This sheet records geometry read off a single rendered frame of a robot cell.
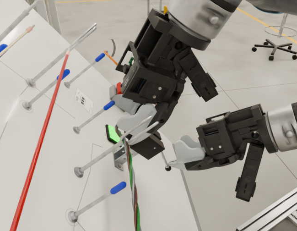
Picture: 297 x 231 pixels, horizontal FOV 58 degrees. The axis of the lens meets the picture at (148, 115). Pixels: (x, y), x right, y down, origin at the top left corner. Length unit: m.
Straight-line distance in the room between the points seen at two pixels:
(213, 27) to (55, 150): 0.27
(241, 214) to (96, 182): 1.49
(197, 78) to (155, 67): 0.07
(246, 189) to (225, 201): 1.36
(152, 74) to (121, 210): 0.22
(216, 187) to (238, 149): 1.44
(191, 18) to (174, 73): 0.08
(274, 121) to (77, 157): 0.32
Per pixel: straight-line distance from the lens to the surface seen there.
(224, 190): 1.93
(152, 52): 0.36
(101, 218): 0.40
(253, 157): 0.50
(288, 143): 0.48
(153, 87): 0.37
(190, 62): 0.38
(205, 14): 0.34
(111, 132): 0.54
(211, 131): 0.50
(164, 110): 0.38
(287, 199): 1.74
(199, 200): 1.85
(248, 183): 0.52
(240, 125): 0.49
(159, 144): 0.48
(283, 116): 0.47
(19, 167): 0.35
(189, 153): 0.53
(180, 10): 0.34
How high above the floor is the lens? 1.47
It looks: 36 degrees down
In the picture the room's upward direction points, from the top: straight up
